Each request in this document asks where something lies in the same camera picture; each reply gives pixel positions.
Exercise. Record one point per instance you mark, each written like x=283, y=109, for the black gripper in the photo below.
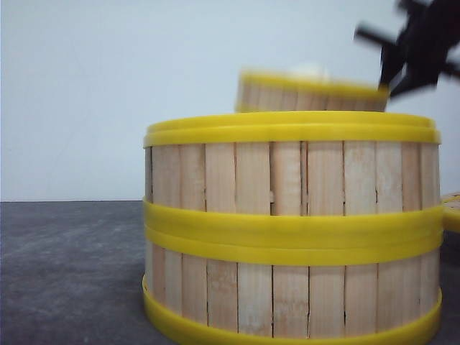
x=419, y=54

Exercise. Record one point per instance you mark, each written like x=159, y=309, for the woven bamboo steamer lid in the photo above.
x=451, y=212

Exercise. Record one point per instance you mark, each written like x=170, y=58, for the bamboo steamer tray one bun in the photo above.
x=274, y=91

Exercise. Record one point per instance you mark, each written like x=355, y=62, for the white steamed bun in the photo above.
x=310, y=70

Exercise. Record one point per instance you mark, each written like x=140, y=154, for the bamboo steamer bottom tray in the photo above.
x=195, y=300

